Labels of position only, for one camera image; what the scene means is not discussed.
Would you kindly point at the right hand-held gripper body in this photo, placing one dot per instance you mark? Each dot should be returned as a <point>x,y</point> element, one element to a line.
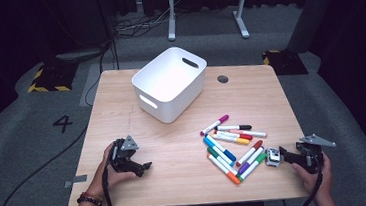
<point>309,158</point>

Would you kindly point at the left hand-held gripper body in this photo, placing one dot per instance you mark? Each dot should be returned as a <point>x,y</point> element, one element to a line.
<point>122,160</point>

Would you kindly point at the small white toy car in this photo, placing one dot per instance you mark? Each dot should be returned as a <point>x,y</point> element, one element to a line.
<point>272,157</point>

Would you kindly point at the vermilion cap marker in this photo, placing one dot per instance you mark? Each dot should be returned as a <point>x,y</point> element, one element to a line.
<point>258,145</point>

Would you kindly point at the pink cap marker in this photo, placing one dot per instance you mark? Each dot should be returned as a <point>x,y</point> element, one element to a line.
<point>254,133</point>

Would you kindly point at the red cap marker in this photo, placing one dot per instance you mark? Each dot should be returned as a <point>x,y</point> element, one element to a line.
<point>246,137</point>

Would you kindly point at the purple cap marker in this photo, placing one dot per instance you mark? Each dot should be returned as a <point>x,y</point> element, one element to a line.
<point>243,168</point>

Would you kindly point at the yellow cap marker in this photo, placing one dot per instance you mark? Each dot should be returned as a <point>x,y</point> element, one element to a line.
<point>243,141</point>

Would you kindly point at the dark blue cap marker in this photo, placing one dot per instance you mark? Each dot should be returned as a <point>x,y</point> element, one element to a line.
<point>230,155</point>

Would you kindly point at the orange cap marker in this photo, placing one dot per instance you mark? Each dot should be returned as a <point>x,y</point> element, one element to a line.
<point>233,178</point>

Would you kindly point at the dark green cap marker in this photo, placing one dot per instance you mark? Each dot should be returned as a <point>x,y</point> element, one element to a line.
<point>212,152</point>

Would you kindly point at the magenta cap marker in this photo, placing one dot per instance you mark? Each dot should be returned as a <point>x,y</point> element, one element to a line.
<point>221,119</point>

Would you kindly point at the white plastic bin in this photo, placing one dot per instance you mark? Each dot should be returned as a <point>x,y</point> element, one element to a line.
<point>169,84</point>

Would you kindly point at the person's left hand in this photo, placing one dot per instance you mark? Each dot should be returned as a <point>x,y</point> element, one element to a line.
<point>117,179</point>

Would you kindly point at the person's right hand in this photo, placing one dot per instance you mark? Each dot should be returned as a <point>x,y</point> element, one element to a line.
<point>308,180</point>

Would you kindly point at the grey tape piece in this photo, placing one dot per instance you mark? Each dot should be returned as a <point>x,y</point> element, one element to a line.
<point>77,179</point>

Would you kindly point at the grey table grommet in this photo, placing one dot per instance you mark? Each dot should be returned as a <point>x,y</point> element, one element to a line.
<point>222,79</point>

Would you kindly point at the black stand pole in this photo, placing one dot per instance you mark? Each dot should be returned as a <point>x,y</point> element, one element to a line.
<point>112,55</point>

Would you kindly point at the grey flat stand base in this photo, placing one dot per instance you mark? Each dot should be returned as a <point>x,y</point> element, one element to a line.
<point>79,54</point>

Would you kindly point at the black yellow striped base plate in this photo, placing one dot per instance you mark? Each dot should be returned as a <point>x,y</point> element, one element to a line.
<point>51,77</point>
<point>284,62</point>

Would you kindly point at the grey slanted post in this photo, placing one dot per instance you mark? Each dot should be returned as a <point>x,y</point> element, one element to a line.
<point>316,7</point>

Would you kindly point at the white metal desk frame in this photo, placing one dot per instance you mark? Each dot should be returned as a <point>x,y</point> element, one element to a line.
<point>170,17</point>

